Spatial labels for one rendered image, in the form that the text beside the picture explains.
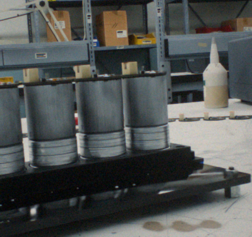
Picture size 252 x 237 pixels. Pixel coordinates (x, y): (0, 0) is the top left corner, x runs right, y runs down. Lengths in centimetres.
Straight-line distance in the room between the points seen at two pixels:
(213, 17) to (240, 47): 464
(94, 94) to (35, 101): 3
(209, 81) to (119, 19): 383
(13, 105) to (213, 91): 50
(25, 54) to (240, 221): 240
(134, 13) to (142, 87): 477
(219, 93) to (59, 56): 196
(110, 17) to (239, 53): 379
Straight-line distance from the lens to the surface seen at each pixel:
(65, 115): 23
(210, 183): 23
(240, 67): 74
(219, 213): 22
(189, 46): 285
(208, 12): 536
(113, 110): 25
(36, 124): 23
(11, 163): 23
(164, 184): 23
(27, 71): 24
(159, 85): 26
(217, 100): 70
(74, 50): 263
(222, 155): 35
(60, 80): 23
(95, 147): 25
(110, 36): 448
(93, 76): 24
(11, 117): 23
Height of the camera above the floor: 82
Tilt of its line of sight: 5 degrees down
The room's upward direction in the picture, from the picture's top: 4 degrees counter-clockwise
